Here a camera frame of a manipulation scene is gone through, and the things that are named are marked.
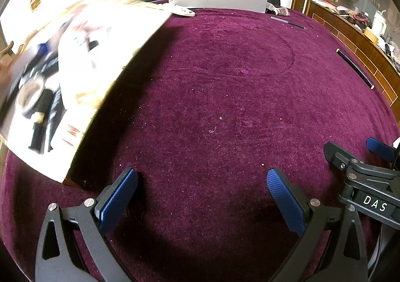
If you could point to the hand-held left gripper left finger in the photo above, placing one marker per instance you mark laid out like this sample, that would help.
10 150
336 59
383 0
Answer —
120 194

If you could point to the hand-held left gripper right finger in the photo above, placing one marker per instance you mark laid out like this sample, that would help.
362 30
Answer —
284 197

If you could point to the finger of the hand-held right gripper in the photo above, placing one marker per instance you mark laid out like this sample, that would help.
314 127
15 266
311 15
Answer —
336 155
379 147

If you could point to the gold-edged storage box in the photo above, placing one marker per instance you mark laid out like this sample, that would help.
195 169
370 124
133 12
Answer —
125 35

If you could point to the black pen gold tip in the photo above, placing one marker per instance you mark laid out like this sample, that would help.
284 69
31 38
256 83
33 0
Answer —
356 69

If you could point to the wooden cabinet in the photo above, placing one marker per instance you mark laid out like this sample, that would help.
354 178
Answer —
359 47

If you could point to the yellow box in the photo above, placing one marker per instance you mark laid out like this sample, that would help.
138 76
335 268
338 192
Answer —
372 35

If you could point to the maroon velvet tablecloth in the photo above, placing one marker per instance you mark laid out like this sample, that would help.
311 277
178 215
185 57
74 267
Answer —
218 97

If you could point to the white jug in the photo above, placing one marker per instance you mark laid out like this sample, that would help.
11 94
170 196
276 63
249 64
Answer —
379 22

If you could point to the red black appliance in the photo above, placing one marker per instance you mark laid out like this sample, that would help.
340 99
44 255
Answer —
359 18

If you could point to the tape roll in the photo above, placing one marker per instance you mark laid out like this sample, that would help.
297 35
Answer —
31 94

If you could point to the large white bottle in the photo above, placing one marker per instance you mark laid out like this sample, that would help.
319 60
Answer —
78 60

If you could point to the clear purple pen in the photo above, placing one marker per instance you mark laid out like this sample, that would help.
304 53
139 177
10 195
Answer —
281 20

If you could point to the small clear bottle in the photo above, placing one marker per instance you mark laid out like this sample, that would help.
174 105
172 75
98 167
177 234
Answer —
282 12

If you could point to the gold wall plaque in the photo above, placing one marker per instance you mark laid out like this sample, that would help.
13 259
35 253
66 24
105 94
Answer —
35 1

